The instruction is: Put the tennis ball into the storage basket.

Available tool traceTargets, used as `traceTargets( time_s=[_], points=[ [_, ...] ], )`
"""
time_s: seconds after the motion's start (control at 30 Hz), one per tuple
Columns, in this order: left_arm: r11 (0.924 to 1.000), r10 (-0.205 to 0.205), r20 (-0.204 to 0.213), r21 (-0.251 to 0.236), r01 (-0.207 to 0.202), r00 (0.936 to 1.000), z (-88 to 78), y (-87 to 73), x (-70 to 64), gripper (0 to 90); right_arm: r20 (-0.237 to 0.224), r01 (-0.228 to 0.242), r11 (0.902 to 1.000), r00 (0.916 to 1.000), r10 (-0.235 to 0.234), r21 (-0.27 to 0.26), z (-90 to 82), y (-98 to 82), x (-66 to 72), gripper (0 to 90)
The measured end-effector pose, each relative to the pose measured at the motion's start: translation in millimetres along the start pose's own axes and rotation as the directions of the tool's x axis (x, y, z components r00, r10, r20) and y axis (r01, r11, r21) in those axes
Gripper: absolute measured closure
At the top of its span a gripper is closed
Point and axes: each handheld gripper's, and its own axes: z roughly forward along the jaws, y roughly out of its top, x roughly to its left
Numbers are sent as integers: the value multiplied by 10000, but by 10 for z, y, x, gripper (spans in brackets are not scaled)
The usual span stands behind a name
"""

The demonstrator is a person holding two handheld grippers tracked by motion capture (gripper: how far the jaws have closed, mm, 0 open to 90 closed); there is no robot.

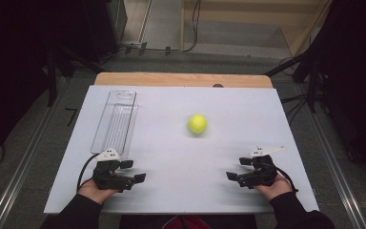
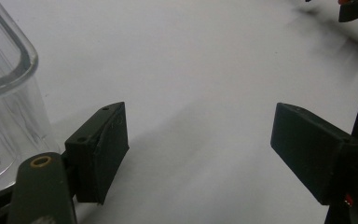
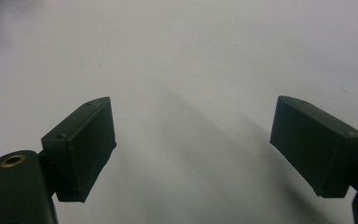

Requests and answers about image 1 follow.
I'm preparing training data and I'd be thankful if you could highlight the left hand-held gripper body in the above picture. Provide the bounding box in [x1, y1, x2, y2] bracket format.
[91, 147, 137, 194]

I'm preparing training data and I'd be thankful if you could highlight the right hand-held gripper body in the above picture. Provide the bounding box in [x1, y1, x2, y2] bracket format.
[237, 145, 285, 189]

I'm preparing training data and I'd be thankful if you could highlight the person's left hand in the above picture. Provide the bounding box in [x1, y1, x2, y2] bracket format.
[77, 178, 118, 205]

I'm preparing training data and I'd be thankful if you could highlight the person's right hand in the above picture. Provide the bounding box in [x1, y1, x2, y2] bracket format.
[255, 173, 294, 202]

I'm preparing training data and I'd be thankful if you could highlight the clear plastic tray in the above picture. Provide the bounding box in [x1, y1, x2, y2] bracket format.
[90, 90, 139, 160]

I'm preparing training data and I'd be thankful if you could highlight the yellow tennis ball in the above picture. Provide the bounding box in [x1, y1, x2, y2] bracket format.
[188, 114, 209, 135]

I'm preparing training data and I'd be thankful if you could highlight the person's red clothing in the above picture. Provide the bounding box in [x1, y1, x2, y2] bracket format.
[161, 215, 213, 229]

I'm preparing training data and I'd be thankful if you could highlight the black metal stand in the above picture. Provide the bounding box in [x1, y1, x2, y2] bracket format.
[42, 44, 104, 108]
[265, 37, 323, 114]

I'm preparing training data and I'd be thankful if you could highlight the wooden step platform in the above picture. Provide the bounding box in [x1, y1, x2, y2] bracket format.
[180, 0, 333, 57]

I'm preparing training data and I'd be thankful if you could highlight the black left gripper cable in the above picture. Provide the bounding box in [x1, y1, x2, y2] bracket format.
[76, 153, 99, 193]

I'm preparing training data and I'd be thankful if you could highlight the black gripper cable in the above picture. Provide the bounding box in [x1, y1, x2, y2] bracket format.
[274, 166, 299, 195]
[76, 153, 99, 193]

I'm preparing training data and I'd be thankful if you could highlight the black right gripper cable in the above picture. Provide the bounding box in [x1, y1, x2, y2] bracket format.
[274, 166, 299, 195]

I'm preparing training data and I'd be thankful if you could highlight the black cable bundle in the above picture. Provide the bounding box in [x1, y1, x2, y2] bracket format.
[280, 94, 311, 126]

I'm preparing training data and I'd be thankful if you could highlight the metal floor rail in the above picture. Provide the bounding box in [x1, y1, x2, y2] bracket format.
[295, 84, 366, 229]
[0, 77, 72, 229]

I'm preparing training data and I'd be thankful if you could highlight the black floor cable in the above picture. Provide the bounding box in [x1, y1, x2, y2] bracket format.
[101, 0, 203, 63]

